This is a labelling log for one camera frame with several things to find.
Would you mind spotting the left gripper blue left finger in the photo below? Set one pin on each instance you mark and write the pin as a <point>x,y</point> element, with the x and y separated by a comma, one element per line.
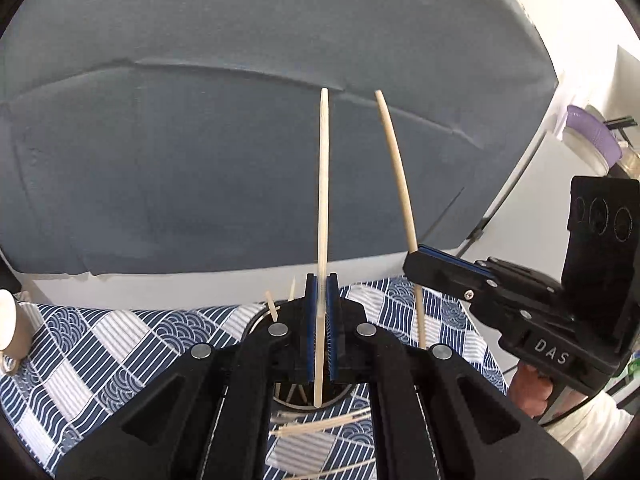
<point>305,313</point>

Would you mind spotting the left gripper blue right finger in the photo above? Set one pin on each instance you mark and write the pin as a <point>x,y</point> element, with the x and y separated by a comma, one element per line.
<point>335,332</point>

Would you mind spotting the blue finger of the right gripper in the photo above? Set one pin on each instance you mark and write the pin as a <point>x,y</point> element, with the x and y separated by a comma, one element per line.
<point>452,282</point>
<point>453,261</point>

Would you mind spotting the wooden chopstick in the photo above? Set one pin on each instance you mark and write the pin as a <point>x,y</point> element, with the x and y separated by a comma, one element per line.
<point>337,470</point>
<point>291,292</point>
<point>405,205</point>
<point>291,429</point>
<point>273,310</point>
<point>322,244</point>

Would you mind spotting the white sleeve forearm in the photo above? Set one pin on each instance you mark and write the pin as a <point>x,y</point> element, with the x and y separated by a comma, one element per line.
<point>592,432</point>

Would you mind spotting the person's right hand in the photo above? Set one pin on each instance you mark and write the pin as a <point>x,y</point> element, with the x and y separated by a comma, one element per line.
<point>529,390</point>

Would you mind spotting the white cabinet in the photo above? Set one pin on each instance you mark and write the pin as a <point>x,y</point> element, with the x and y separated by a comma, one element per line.
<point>529,223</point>

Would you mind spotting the black cylindrical utensil holder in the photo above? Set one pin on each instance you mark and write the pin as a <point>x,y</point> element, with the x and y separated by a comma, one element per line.
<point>290,350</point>

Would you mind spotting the purple colander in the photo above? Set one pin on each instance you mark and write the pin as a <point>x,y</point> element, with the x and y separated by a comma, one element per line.
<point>595,132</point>

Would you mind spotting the blue white patterned tablecloth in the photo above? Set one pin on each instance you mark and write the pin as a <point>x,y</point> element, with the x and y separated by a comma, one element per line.
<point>85,364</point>

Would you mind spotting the grey fabric backdrop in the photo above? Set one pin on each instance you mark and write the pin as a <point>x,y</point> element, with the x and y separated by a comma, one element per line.
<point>176,136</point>

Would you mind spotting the beige ceramic mug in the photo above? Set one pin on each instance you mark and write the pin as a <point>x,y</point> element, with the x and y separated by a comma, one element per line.
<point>16,334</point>

